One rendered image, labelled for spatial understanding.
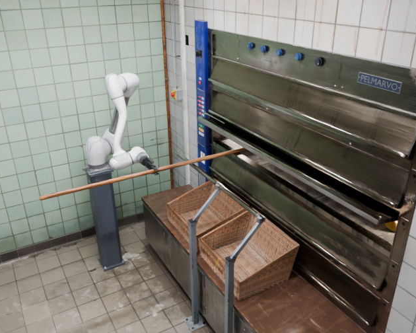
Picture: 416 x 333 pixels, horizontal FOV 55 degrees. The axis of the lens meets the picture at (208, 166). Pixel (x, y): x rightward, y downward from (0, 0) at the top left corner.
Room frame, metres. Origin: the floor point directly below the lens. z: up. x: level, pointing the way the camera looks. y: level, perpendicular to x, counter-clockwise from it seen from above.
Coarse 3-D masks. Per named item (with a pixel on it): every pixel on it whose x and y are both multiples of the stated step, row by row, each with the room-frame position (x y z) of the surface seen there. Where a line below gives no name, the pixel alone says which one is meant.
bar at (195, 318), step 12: (180, 156) 2.95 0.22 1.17; (216, 192) 2.43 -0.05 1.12; (228, 192) 2.34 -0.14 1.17; (204, 204) 2.41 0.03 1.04; (240, 204) 2.20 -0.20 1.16; (264, 216) 2.05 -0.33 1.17; (192, 228) 2.33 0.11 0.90; (252, 228) 2.02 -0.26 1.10; (192, 240) 2.33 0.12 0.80; (192, 252) 2.33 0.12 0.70; (192, 264) 2.32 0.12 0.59; (228, 264) 1.91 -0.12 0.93; (192, 276) 2.33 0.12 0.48; (228, 276) 1.91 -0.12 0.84; (192, 288) 2.33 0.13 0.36; (228, 288) 1.91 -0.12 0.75; (192, 300) 2.34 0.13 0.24; (228, 300) 1.91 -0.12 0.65; (192, 312) 2.35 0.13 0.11; (228, 312) 1.91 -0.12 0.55; (192, 324) 2.32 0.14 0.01; (204, 324) 2.32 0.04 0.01; (228, 324) 1.91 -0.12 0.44
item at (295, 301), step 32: (160, 192) 3.42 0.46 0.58; (160, 224) 2.96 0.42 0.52; (160, 256) 3.01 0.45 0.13; (224, 288) 2.09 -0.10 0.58; (288, 288) 2.08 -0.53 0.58; (224, 320) 2.05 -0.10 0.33; (256, 320) 1.81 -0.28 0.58; (288, 320) 1.80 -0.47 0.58; (320, 320) 1.80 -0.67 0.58; (352, 320) 1.80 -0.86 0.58
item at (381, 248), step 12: (216, 144) 3.20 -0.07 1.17; (240, 156) 2.91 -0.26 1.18; (252, 168) 2.73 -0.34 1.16; (264, 168) 2.68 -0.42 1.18; (276, 180) 2.49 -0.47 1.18; (288, 192) 2.38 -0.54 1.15; (300, 192) 2.31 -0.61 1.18; (312, 204) 2.17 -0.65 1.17; (324, 204) 2.16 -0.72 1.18; (324, 216) 2.08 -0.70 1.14; (336, 216) 2.02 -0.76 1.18; (348, 228) 1.92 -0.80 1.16; (360, 228) 1.90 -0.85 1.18; (372, 240) 1.78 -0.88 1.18; (384, 240) 1.78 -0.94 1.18; (384, 252) 1.71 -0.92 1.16
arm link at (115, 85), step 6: (108, 78) 3.00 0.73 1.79; (114, 78) 3.00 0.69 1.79; (120, 78) 3.05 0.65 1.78; (108, 84) 2.98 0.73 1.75; (114, 84) 2.98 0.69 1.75; (120, 84) 3.01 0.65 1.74; (126, 84) 3.06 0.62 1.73; (108, 90) 2.98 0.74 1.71; (114, 90) 2.97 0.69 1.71; (120, 90) 2.99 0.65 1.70; (114, 96) 2.96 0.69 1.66
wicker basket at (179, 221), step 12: (216, 180) 3.13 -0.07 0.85; (192, 192) 3.06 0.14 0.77; (204, 192) 3.12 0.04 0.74; (168, 204) 2.95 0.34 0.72; (180, 204) 3.01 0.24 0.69; (192, 204) 3.07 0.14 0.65; (216, 204) 3.04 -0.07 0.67; (228, 204) 2.90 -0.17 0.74; (168, 216) 2.92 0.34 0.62; (180, 216) 2.97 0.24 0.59; (192, 216) 2.98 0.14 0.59; (204, 216) 2.97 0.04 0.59; (216, 216) 2.97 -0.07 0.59; (228, 216) 2.85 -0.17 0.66; (180, 228) 2.73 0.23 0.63; (204, 228) 2.79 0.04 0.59; (216, 228) 2.56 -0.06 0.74
